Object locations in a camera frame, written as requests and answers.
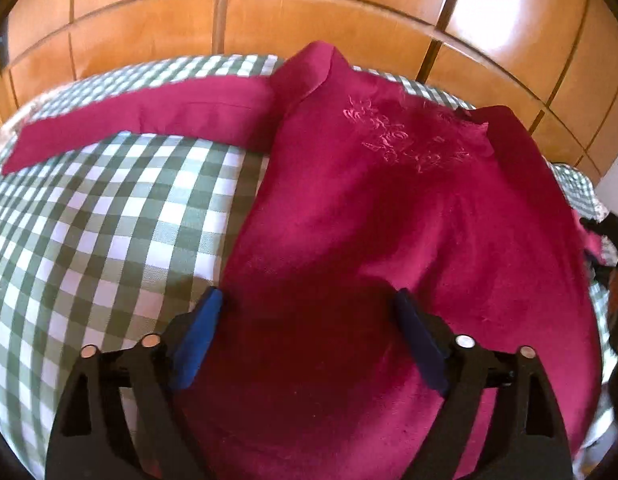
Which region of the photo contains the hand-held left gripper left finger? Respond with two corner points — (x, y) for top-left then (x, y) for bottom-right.
(45, 287), (225, 480)

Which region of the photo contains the red embroidered sweater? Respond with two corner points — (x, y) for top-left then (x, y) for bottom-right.
(0, 40), (606, 480)

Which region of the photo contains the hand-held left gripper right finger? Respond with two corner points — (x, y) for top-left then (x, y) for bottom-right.
(393, 287), (574, 480)

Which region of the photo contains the green white checked bedsheet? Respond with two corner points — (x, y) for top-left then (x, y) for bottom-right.
(0, 52), (610, 473)

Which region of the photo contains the wooden panelled wardrobe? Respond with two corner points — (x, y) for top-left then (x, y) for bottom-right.
(0, 0), (618, 186)

